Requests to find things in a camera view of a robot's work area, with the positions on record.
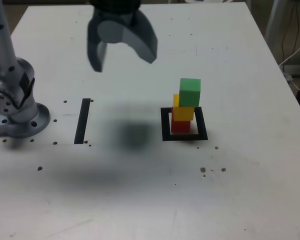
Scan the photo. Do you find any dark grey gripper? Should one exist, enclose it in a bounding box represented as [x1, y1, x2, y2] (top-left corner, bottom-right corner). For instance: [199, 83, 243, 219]
[86, 8, 159, 74]

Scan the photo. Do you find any green cube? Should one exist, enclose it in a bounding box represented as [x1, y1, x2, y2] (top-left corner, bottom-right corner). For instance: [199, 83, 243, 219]
[178, 77, 202, 108]

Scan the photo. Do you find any yellow cube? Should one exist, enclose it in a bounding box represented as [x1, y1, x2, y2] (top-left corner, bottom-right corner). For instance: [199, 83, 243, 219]
[173, 93, 195, 122]

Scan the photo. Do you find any red cube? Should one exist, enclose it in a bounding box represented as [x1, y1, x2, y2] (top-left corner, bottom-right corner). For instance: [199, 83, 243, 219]
[171, 106, 192, 134]

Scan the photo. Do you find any black tape square outline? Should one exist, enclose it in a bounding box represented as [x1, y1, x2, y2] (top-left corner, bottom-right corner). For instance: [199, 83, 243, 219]
[160, 106, 209, 142]

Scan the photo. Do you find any black tape strip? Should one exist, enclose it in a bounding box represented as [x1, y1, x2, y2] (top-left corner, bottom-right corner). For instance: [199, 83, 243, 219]
[73, 98, 92, 145]

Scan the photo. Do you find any white frame leg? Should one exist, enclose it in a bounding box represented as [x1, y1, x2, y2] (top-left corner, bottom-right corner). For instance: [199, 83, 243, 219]
[264, 0, 285, 43]

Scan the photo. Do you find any white cable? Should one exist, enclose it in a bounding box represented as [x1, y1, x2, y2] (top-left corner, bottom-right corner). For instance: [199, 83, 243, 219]
[278, 36, 300, 94]

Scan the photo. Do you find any black hanging cable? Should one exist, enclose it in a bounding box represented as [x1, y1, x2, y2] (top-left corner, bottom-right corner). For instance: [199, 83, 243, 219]
[281, 0, 300, 65]

